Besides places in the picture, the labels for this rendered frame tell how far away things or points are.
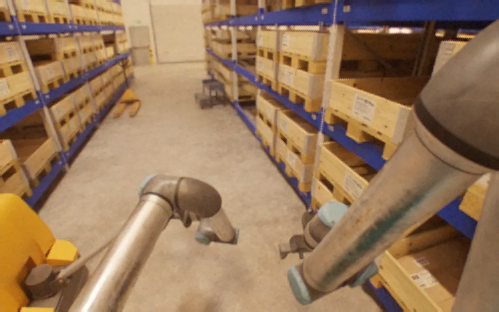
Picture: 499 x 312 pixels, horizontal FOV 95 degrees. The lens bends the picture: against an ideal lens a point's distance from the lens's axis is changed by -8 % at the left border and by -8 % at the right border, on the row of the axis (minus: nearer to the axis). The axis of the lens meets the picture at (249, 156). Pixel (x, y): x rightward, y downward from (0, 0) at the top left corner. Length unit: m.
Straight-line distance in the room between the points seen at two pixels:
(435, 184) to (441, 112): 0.08
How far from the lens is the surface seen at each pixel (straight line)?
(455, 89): 0.27
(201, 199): 0.85
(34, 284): 2.26
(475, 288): 0.50
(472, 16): 1.44
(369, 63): 2.64
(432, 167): 0.31
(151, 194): 0.86
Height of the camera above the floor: 1.89
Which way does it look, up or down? 28 degrees down
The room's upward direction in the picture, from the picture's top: straight up
